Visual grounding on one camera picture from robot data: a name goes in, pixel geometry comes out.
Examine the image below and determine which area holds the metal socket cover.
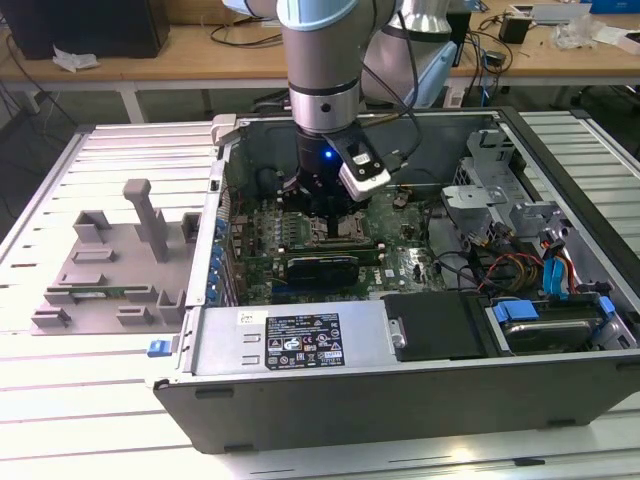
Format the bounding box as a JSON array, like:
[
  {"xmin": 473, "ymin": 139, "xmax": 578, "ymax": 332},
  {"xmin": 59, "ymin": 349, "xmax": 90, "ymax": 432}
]
[{"xmin": 309, "ymin": 213, "xmax": 371, "ymax": 242}]

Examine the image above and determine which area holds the CPU socket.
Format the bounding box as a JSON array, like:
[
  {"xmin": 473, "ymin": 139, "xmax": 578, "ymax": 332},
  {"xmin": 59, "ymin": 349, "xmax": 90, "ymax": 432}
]
[{"xmin": 308, "ymin": 212, "xmax": 372, "ymax": 244}]

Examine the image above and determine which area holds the white case latch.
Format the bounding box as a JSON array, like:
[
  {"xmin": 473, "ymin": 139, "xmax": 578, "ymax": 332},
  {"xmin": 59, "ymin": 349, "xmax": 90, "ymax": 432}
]
[{"xmin": 210, "ymin": 113, "xmax": 242, "ymax": 147}]

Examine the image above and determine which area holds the black graphics card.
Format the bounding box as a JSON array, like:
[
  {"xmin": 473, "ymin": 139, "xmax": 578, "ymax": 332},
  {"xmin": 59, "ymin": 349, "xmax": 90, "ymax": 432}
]
[{"xmin": 285, "ymin": 253, "xmax": 360, "ymax": 290}]

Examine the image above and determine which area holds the green motherboard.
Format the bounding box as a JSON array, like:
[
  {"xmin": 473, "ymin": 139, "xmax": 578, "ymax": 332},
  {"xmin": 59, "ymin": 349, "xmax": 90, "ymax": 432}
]
[{"xmin": 224, "ymin": 184, "xmax": 449, "ymax": 306}]

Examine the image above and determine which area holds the silver metal drive cage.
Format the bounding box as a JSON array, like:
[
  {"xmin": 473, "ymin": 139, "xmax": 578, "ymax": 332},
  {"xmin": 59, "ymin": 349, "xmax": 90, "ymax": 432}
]
[{"xmin": 439, "ymin": 128, "xmax": 574, "ymax": 261}]

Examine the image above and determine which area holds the wooden desk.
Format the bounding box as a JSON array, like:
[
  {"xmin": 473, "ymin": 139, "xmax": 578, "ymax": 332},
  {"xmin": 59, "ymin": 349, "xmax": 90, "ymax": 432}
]
[{"xmin": 0, "ymin": 9, "xmax": 640, "ymax": 126}]

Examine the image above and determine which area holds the silver power supply with label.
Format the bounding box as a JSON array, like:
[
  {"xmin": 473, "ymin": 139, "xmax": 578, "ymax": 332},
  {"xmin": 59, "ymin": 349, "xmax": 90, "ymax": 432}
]
[{"xmin": 189, "ymin": 299, "xmax": 409, "ymax": 377}]

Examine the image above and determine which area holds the black plastic drive cover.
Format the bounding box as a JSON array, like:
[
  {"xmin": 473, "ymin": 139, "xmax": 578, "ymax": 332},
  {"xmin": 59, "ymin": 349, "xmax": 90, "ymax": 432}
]
[{"xmin": 382, "ymin": 292, "xmax": 487, "ymax": 362}]

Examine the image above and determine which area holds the grey parts rack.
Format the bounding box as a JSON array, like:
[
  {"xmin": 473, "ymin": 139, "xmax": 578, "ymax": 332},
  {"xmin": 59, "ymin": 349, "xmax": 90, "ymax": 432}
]
[{"xmin": 29, "ymin": 178, "xmax": 204, "ymax": 337}]

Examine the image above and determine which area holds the small black cube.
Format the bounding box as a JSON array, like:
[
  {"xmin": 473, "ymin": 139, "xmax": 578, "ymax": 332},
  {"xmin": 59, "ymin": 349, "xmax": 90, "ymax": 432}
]
[{"xmin": 499, "ymin": 14, "xmax": 530, "ymax": 45}]

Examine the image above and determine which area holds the green RAM stick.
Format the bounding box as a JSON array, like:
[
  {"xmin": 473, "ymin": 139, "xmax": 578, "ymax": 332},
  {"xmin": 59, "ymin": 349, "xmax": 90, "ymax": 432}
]
[{"xmin": 59, "ymin": 284, "xmax": 151, "ymax": 302}]

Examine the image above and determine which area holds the open black PC case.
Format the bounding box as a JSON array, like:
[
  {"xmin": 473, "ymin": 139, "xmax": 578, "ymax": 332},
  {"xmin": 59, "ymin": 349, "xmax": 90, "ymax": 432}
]
[{"xmin": 144, "ymin": 105, "xmax": 640, "ymax": 455}]

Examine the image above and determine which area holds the crumpled white paper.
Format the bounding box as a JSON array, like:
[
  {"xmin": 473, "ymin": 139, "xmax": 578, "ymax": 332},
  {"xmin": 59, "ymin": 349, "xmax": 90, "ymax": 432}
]
[{"xmin": 52, "ymin": 44, "xmax": 99, "ymax": 71}]

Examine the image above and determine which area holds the large black box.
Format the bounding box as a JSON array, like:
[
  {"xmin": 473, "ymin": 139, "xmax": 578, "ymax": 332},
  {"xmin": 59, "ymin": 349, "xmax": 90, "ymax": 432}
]
[{"xmin": 2, "ymin": 0, "xmax": 171, "ymax": 60}]

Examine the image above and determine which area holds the hard disk in blue carrier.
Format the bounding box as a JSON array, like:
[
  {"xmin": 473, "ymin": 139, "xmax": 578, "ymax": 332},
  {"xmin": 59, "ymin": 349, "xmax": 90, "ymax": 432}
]
[{"xmin": 487, "ymin": 294, "xmax": 617, "ymax": 357}]

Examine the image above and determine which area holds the crumpled clear plastic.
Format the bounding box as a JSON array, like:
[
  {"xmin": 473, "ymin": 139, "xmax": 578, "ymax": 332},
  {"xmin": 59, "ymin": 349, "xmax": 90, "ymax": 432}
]
[{"xmin": 552, "ymin": 14, "xmax": 609, "ymax": 51}]

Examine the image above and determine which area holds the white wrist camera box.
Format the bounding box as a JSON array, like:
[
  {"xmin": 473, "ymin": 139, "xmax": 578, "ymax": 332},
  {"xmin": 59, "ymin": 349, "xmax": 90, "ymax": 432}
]
[{"xmin": 322, "ymin": 128, "xmax": 392, "ymax": 204}]

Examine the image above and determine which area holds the black camera cable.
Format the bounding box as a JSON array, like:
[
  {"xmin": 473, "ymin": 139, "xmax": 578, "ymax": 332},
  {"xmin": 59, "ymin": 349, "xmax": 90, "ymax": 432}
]
[{"xmin": 387, "ymin": 12, "xmax": 422, "ymax": 174}]

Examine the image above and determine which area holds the red and yellow wire bundle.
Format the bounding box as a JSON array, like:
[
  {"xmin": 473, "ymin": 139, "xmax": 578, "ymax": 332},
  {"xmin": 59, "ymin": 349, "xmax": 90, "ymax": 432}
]
[{"xmin": 479, "ymin": 252, "xmax": 546, "ymax": 296}]

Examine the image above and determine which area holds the blue flat data wire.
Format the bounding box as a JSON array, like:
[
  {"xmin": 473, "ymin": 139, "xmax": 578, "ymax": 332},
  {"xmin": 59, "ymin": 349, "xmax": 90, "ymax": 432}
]
[{"xmin": 541, "ymin": 227, "xmax": 574, "ymax": 301}]

